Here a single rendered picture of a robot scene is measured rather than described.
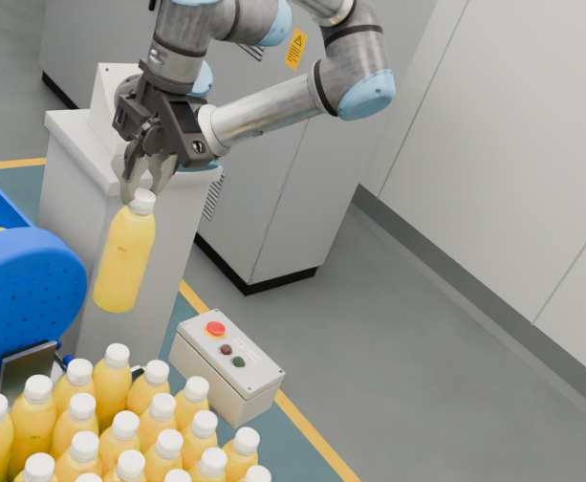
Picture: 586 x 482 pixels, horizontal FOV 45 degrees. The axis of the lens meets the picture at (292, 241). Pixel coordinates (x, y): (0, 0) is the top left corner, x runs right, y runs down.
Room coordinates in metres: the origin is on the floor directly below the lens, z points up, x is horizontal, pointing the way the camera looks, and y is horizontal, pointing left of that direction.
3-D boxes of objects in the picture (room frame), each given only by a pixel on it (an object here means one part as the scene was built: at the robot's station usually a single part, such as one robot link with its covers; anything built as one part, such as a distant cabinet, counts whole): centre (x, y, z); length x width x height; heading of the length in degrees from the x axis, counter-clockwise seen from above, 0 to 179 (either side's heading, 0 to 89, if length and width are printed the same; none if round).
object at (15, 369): (0.86, 0.36, 0.99); 0.10 x 0.02 x 0.12; 149
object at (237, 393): (1.00, 0.03, 1.05); 0.20 x 0.10 x 0.10; 59
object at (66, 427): (0.75, 0.21, 1.00); 0.07 x 0.07 x 0.19
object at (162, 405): (0.81, 0.10, 1.10); 0.04 x 0.04 x 0.02
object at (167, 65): (0.92, 0.25, 1.62); 0.08 x 0.08 x 0.05
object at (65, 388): (0.81, 0.25, 1.00); 0.07 x 0.07 x 0.19
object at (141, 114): (0.93, 0.26, 1.54); 0.09 x 0.08 x 0.12; 56
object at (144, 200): (0.91, 0.24, 1.39); 0.04 x 0.04 x 0.02
